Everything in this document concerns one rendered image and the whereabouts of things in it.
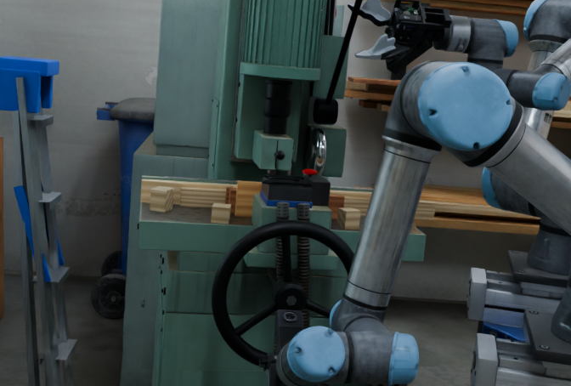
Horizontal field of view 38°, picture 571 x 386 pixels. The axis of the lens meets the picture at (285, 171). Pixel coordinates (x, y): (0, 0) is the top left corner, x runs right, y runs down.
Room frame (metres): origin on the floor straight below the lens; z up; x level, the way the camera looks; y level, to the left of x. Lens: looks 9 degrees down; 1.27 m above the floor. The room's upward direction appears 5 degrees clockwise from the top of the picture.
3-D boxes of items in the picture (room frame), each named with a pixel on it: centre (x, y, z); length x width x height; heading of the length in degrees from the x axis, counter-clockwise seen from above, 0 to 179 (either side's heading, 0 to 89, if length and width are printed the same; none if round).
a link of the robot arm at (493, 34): (1.79, -0.40, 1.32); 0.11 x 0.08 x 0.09; 100
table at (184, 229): (1.72, 0.00, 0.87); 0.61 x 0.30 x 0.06; 100
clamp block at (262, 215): (1.64, -0.02, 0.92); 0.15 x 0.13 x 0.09; 100
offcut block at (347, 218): (1.72, -0.14, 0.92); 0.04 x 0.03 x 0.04; 119
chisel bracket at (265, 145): (1.84, 0.03, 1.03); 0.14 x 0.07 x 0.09; 10
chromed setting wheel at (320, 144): (1.97, -0.07, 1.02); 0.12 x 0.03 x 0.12; 10
